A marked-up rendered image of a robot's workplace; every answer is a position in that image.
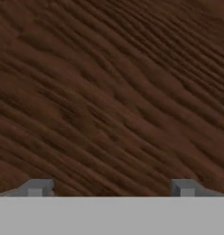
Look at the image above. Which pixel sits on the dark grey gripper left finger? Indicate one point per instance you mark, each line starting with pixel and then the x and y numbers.
pixel 37 186

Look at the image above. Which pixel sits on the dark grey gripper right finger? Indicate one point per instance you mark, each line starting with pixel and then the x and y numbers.
pixel 185 186

